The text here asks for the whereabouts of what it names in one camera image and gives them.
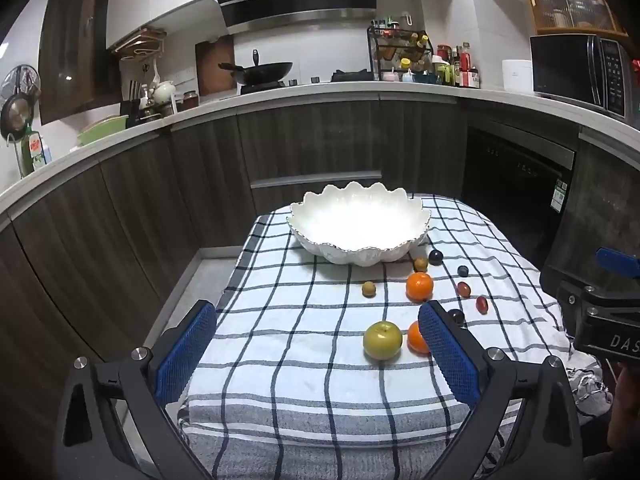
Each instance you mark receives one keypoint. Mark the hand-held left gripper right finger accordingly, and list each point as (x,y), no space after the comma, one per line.
(447,352)

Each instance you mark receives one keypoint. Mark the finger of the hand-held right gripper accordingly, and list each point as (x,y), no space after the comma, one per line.
(617,261)
(567,287)

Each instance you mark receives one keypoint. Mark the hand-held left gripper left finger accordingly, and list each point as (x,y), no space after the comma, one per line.
(187,347)

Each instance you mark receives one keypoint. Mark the small orange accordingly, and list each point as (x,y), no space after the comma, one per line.
(416,339)
(419,286)

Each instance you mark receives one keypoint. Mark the dark purple grape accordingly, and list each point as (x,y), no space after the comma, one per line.
(436,257)
(456,316)

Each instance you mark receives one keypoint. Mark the red grape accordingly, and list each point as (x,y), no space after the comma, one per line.
(463,288)
(482,305)

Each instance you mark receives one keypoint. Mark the yellow-green apple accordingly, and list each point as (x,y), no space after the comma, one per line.
(383,341)

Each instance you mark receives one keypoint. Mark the blueberry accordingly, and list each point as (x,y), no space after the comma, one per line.
(463,271)

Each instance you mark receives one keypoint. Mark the brown longan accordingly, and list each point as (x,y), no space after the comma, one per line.
(369,289)
(421,264)

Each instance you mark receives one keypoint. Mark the white scalloped bowl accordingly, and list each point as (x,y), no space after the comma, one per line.
(357,222)

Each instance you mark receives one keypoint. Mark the person's right forearm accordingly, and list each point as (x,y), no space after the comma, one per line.
(625,410)

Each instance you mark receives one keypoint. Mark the grey white crumpled cloth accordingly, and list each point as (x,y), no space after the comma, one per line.
(592,390)

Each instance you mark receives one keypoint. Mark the blue checked white cloth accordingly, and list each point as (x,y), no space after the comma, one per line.
(300,350)

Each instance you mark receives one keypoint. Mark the black built-in dishwasher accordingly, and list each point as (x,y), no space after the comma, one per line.
(515,185)

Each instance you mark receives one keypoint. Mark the black microwave oven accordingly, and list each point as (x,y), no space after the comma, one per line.
(565,67)

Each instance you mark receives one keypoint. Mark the white round container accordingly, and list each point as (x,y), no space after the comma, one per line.
(516,76)

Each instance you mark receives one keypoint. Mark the green plastic basin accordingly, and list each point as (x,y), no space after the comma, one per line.
(102,130)

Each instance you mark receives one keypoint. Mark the black dish rack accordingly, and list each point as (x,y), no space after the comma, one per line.
(145,112)

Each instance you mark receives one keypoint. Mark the dark wood base cabinets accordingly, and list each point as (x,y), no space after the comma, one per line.
(300,135)

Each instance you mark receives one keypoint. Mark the row of condiment bottles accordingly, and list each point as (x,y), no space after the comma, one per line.
(460,67)

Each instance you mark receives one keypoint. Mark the brown glass jar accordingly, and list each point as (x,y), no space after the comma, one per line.
(190,101)

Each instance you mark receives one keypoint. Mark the green dish soap bottle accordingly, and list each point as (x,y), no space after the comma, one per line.
(36,152)

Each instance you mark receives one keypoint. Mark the white teapot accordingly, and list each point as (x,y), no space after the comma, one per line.
(164,92)

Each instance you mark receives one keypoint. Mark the black gas stove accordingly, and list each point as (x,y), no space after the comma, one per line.
(265,88)

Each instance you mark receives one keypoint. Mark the wooden cutting board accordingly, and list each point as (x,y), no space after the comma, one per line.
(212,67)

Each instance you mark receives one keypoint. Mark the black wok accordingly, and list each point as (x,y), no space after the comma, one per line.
(265,72)

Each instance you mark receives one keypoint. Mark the hanging metal pan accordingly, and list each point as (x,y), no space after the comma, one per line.
(19,105)

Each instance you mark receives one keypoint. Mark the dark wood framed window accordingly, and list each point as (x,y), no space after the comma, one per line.
(75,45)

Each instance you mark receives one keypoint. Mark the white wall socket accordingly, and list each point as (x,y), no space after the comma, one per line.
(185,74)

